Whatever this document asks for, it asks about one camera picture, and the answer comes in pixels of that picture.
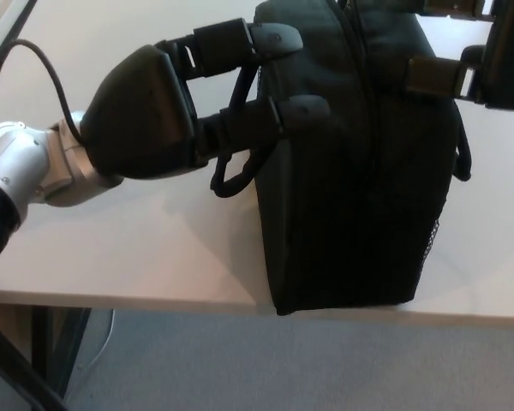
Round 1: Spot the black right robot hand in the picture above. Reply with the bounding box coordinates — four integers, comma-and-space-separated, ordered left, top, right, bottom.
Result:
406, 0, 514, 113

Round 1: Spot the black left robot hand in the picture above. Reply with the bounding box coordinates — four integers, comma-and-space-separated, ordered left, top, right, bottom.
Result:
80, 16, 332, 181

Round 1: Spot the black fabric lunch bag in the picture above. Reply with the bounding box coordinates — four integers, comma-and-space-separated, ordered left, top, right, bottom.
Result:
209, 0, 473, 318

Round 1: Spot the black desk leg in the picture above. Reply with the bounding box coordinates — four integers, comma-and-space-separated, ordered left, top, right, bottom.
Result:
30, 305, 92, 399

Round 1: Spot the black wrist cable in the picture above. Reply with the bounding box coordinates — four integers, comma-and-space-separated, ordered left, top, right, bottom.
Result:
0, 39, 91, 143

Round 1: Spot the white floor cable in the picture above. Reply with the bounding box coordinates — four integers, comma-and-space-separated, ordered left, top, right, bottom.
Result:
79, 308, 116, 373

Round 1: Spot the black diagonal desk frame bar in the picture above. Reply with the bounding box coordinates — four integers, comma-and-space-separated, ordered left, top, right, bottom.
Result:
0, 310, 68, 411

